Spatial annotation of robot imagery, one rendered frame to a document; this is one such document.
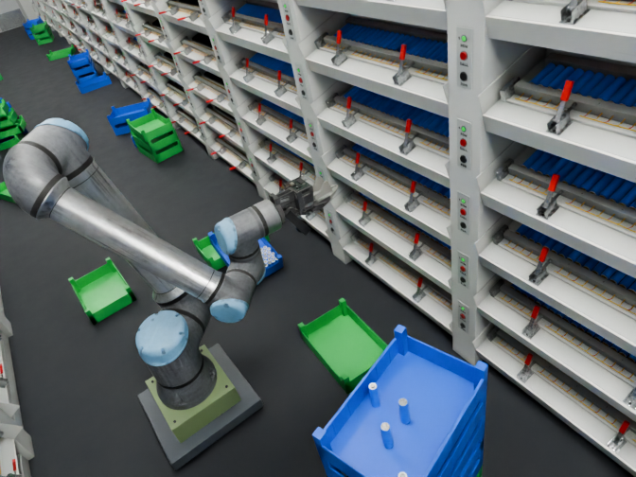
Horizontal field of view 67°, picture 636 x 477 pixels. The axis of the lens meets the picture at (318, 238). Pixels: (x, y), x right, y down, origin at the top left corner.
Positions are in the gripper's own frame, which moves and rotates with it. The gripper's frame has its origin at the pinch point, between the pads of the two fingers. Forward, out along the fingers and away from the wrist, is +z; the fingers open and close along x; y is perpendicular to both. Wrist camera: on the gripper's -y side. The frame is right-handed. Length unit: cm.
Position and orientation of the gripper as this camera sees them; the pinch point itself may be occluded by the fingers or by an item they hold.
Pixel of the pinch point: (333, 189)
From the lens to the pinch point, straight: 141.7
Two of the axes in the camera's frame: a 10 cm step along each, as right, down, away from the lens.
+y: -1.6, -7.8, -6.0
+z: 8.2, -4.4, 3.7
